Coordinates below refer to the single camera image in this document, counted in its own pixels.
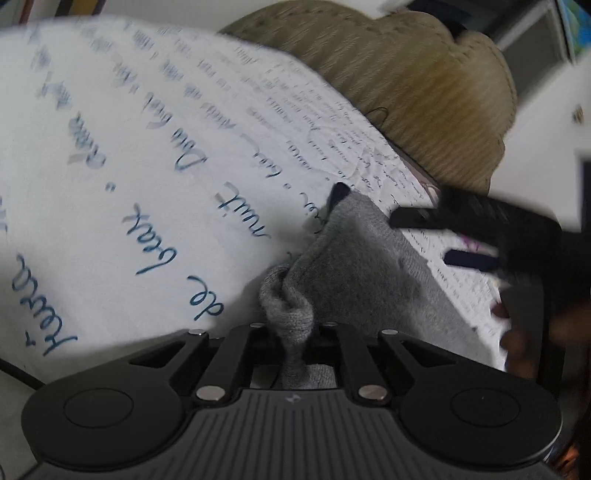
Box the olive upholstered headboard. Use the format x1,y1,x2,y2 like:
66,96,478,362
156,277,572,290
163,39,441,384
221,1,518,193

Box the window with grey frame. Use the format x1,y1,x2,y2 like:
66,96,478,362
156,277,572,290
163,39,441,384
483,1,568,94

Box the person's right hand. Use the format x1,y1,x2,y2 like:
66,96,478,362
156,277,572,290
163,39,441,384
491,301,591,381

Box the white bedsheet with blue script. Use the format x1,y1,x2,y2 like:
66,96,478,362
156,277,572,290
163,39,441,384
0,15,509,384

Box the grey knit sweater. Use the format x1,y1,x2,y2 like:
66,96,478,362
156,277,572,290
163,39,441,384
259,183,495,390

